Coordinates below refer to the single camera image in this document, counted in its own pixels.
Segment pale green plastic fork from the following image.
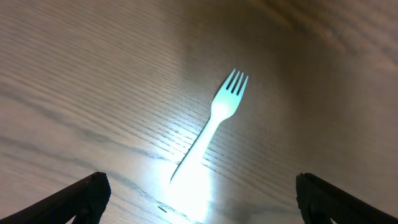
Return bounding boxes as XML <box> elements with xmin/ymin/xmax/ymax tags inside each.
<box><xmin>170</xmin><ymin>68</ymin><xmax>249</xmax><ymax>183</ymax></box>

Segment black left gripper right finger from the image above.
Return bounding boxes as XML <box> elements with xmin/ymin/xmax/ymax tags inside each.
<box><xmin>296</xmin><ymin>173</ymin><xmax>397</xmax><ymax>224</ymax></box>

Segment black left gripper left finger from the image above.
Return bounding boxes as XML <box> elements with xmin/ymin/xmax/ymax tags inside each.
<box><xmin>1</xmin><ymin>172</ymin><xmax>111</xmax><ymax>224</ymax></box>

